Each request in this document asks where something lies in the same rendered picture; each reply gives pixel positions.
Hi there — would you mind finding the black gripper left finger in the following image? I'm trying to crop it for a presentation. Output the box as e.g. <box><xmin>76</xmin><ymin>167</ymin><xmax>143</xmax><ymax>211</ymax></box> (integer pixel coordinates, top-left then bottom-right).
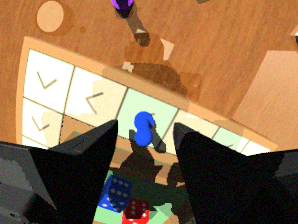
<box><xmin>0</xmin><ymin>120</ymin><xmax>118</xmax><ymax>224</ymax></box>

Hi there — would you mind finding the dark blue die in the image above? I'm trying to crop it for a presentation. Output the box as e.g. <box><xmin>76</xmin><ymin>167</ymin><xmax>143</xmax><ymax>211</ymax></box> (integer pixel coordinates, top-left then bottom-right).
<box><xmin>98</xmin><ymin>173</ymin><xmax>132</xmax><ymax>213</ymax></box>

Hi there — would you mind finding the white square game track with arrows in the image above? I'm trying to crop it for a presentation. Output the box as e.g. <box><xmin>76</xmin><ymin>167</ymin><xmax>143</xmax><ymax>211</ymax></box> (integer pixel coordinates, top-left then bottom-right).
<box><xmin>21</xmin><ymin>47</ymin><xmax>271</xmax><ymax>224</ymax></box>

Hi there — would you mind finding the blue pawn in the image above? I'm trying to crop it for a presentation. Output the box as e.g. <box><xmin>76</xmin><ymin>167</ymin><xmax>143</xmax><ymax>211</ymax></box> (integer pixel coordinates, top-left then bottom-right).
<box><xmin>134</xmin><ymin>112</ymin><xmax>153</xmax><ymax>147</ymax></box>

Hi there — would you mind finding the tan board border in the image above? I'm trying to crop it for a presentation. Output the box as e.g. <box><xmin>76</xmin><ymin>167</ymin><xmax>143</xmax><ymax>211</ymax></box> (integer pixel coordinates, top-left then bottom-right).
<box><xmin>16</xmin><ymin>36</ymin><xmax>278</xmax><ymax>167</ymax></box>

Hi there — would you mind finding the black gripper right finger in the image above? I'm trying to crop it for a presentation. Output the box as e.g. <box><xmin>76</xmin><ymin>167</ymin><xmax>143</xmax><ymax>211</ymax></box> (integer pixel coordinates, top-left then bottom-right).
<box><xmin>173</xmin><ymin>123</ymin><xmax>298</xmax><ymax>224</ymax></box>

